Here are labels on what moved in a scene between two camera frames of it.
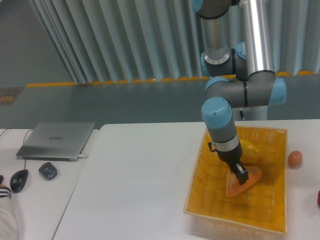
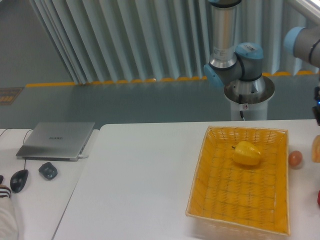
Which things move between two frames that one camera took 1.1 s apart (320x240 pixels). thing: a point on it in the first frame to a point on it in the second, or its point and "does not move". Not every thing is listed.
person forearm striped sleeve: x=9 y=225 does not move
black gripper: x=233 y=158 to x=316 y=109
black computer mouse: x=18 y=180 does not move
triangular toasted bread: x=233 y=183 to x=315 y=150
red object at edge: x=318 y=198 does not move
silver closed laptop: x=58 y=141 does not move
